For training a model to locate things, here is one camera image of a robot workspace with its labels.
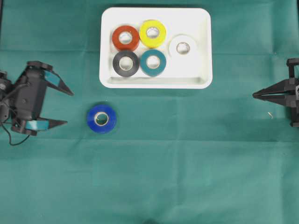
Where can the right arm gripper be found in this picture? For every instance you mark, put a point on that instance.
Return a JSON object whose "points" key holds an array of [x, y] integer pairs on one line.
{"points": [[292, 85]]}

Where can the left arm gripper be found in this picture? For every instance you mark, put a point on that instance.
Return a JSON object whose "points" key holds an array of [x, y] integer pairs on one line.
{"points": [[32, 127]]}

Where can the blue tape roll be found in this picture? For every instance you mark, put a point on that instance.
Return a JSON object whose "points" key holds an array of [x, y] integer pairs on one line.
{"points": [[101, 119]]}

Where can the black tape roll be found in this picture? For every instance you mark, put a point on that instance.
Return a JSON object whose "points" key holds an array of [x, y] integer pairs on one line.
{"points": [[126, 63]]}

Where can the red tape roll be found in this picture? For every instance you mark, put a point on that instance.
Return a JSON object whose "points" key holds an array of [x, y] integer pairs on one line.
{"points": [[125, 38]]}

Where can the white tape roll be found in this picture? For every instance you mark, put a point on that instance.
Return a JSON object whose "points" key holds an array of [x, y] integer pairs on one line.
{"points": [[183, 47]]}

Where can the teal tape roll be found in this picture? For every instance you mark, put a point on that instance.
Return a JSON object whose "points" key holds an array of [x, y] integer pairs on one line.
{"points": [[152, 72]]}

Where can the yellow tape roll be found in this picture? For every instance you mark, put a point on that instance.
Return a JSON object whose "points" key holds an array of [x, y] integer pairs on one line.
{"points": [[152, 33]]}

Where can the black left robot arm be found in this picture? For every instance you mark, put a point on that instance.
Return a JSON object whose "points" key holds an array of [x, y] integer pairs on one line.
{"points": [[6, 91]]}

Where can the white plastic tray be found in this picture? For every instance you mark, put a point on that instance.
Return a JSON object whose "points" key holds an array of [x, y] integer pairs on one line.
{"points": [[193, 73]]}

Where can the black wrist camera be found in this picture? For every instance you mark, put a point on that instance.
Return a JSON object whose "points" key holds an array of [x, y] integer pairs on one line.
{"points": [[29, 99]]}

